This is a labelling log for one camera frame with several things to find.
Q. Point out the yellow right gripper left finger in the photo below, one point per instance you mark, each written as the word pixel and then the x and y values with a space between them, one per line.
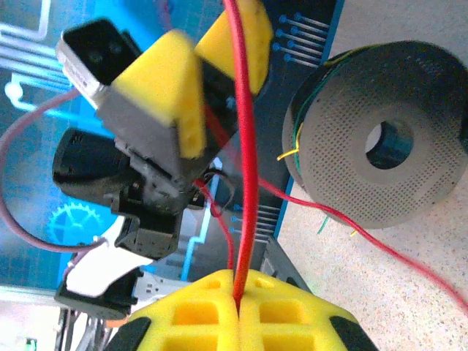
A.
pixel 190 292

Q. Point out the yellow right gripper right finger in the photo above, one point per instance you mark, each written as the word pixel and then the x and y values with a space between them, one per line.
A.
pixel 292 296

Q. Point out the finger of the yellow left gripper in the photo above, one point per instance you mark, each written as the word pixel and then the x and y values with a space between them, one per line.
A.
pixel 260 44
pixel 164 80

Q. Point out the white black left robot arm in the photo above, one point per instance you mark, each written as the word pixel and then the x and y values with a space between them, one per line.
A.
pixel 95 267

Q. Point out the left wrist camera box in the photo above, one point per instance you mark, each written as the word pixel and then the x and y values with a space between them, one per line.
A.
pixel 91 51

